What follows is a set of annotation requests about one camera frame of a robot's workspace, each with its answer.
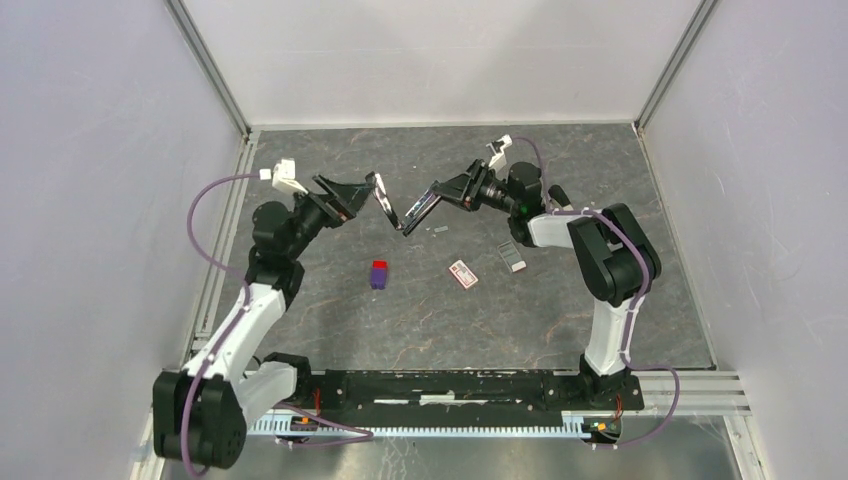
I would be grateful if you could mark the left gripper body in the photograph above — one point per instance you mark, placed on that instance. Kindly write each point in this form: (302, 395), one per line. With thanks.
(322, 214)

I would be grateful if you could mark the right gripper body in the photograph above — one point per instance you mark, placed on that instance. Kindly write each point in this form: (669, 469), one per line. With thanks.
(483, 188)

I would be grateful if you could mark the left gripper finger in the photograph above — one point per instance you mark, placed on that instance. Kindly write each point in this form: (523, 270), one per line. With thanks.
(331, 187)
(350, 201)

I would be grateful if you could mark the staple tray box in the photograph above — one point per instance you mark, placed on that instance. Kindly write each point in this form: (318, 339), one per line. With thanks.
(510, 254)

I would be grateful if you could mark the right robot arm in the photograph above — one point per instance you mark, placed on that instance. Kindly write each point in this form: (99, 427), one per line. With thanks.
(617, 261)

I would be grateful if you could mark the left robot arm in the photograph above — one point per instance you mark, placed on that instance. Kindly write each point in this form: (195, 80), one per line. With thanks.
(203, 410)

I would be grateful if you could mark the purple red block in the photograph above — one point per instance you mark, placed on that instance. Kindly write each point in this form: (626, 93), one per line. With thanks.
(379, 275)

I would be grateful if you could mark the red white staple box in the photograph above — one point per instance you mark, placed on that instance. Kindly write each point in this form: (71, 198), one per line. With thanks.
(465, 277)

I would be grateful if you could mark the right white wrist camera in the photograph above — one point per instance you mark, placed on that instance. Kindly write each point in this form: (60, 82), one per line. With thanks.
(498, 148)

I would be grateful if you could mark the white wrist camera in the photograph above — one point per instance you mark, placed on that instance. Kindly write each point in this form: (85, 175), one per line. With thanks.
(282, 177)
(498, 148)

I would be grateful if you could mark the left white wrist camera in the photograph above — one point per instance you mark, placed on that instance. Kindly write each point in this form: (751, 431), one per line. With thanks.
(282, 177)

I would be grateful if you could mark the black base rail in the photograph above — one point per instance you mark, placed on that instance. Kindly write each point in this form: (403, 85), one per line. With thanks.
(468, 398)

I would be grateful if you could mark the white cable duct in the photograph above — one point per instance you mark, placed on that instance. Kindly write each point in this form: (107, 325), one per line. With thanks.
(283, 424)

